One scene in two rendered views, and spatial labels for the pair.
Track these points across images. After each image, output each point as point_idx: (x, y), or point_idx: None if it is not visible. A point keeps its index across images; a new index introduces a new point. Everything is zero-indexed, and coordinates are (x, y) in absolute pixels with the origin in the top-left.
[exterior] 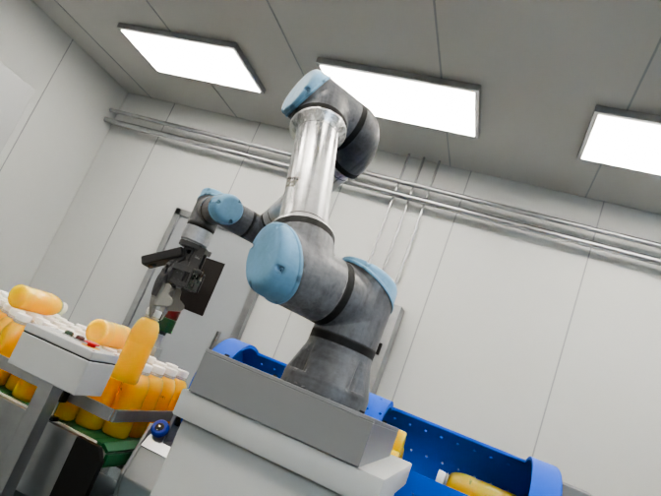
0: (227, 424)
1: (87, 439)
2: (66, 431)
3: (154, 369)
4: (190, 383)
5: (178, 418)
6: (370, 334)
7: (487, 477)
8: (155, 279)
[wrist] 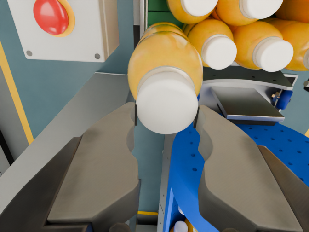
0: None
1: (138, 36)
2: (133, 7)
3: (257, 55)
4: (174, 153)
5: (219, 106)
6: None
7: None
8: (4, 211)
